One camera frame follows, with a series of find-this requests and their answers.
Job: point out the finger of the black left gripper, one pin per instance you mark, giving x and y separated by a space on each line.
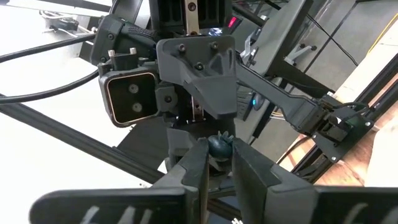
205 81
180 143

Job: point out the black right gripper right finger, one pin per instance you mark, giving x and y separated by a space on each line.
280 202

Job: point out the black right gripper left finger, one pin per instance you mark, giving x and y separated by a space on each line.
155 205

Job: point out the small dark toy blueberry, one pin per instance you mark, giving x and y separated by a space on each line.
220 147

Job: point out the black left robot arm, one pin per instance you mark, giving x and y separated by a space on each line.
280 93

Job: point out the black lit computer mouse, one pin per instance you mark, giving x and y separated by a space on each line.
257 104

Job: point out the grey side desk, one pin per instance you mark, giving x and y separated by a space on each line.
280 31

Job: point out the black slanted support beam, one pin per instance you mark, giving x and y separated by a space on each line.
77 137

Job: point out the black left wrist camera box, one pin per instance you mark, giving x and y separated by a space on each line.
130 98

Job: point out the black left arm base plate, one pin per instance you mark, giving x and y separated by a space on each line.
357 130

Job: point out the black aluminium table frame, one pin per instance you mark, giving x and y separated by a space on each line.
387 74

